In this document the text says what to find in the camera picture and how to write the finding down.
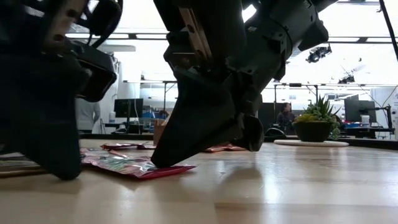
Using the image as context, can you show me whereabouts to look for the potted succulent, black pot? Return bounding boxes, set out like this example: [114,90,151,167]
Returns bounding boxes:
[293,95,342,143]

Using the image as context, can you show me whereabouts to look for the wooden three-compartment box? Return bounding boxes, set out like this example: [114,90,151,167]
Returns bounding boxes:
[153,119,175,146]

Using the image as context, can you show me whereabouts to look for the beige apple tea bag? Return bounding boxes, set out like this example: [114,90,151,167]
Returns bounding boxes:
[0,151,47,179]

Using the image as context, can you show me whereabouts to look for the person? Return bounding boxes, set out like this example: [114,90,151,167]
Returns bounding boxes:
[275,102,297,127]
[75,98,102,134]

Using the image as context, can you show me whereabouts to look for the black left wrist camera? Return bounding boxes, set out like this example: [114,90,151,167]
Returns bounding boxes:
[73,42,118,103]

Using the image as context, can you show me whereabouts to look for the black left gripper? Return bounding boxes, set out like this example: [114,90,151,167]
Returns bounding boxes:
[0,0,91,181]

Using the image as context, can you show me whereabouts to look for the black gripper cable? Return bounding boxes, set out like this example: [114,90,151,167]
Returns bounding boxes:
[88,0,124,50]

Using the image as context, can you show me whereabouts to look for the black monitor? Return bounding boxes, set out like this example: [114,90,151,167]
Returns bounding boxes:
[343,95,377,123]
[113,98,145,119]

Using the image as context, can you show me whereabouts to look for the black ceiling spotlight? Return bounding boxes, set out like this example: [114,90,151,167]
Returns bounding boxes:
[305,44,333,64]
[337,74,356,85]

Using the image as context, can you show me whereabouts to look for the overhead light bar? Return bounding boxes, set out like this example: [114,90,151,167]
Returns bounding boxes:
[65,30,398,44]

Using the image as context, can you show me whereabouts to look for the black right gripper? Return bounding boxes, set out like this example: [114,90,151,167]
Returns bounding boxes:
[154,0,330,117]

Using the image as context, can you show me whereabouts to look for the round woven white mat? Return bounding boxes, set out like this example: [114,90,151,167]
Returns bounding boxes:
[273,139,350,148]

